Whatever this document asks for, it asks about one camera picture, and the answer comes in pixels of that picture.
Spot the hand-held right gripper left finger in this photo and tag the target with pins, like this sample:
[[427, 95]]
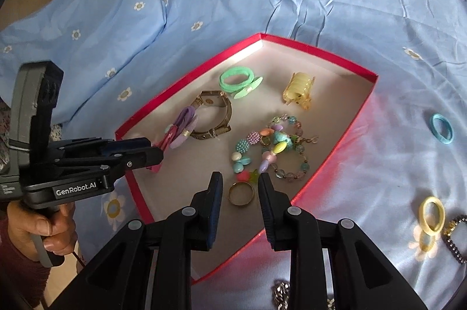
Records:
[[215, 208]]

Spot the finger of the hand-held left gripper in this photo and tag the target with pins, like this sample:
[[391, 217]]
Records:
[[127, 146], [146, 158]]

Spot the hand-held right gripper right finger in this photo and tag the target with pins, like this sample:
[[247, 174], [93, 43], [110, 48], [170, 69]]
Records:
[[266, 208]]

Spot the pink hair clip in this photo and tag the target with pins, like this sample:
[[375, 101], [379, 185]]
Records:
[[156, 168]]

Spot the gold wrist watch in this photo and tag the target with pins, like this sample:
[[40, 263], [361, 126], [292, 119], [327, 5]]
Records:
[[228, 113]]

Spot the yellow hair claw clip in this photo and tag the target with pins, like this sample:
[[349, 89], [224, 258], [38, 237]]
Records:
[[297, 87]]

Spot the red cardboard box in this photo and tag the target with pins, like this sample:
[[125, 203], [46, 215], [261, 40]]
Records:
[[328, 95]]

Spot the person's left forearm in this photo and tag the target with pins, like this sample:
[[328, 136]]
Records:
[[18, 277]]

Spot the person's left hand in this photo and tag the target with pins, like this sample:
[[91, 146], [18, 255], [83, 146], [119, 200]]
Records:
[[33, 226]]

